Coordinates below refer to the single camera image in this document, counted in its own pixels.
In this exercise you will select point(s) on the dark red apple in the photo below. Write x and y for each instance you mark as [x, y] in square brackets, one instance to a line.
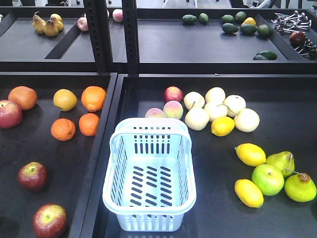
[33, 176]

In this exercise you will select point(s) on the small orange right left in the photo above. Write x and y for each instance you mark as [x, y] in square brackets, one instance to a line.
[63, 129]

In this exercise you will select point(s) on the lemon near white pears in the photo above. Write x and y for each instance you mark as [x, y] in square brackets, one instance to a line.
[222, 126]

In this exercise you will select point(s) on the large orange right rear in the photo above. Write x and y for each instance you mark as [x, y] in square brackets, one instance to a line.
[93, 98]

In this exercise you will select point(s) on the small orange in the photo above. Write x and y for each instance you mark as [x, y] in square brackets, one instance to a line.
[88, 124]
[63, 129]

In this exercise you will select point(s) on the green pear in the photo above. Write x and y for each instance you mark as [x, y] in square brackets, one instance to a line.
[300, 187]
[284, 161]

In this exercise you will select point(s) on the yellow apple right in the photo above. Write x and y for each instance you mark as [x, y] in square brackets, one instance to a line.
[65, 100]

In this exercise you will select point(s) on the black rear display tray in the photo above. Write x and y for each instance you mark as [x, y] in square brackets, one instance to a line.
[89, 42]

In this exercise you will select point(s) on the orange behind middle apple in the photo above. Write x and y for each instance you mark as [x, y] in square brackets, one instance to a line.
[25, 97]

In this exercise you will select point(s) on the lemon right lower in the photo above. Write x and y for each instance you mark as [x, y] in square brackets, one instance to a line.
[249, 193]

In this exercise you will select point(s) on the green pear upper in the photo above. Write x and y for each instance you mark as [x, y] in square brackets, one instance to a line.
[284, 161]

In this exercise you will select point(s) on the green pear lower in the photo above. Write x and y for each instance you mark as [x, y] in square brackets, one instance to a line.
[300, 187]

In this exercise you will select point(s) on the black wood produce display stand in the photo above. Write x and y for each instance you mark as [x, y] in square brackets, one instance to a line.
[71, 164]

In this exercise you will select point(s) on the light blue plastic basket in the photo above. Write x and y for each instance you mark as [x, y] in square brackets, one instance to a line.
[149, 183]

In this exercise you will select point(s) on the lemon right upper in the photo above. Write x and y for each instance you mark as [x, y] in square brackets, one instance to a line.
[250, 154]

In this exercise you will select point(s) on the green apple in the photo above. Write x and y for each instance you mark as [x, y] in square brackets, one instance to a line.
[268, 179]

